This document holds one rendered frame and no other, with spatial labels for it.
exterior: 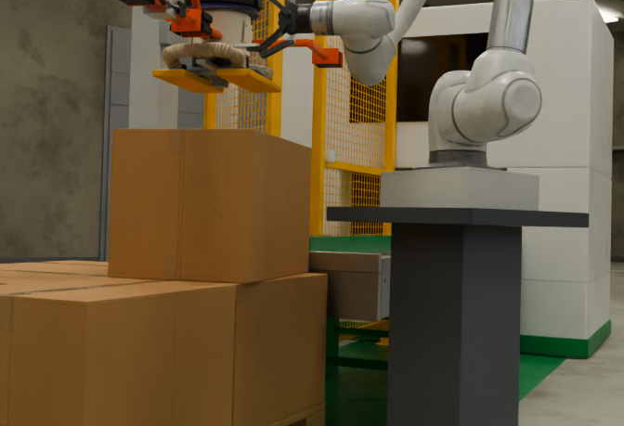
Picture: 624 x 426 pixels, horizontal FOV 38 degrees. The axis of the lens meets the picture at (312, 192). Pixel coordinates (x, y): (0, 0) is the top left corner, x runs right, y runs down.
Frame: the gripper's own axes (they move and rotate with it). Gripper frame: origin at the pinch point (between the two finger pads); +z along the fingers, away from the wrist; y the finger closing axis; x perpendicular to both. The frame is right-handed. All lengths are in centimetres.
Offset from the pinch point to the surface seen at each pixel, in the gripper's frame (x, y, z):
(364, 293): 53, 75, -27
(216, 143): -5.0, 33.2, 3.4
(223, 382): -13, 93, -3
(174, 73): 9.5, 12.4, 21.8
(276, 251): 18, 62, -7
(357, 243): 190, 63, 0
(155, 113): 144, 7, 85
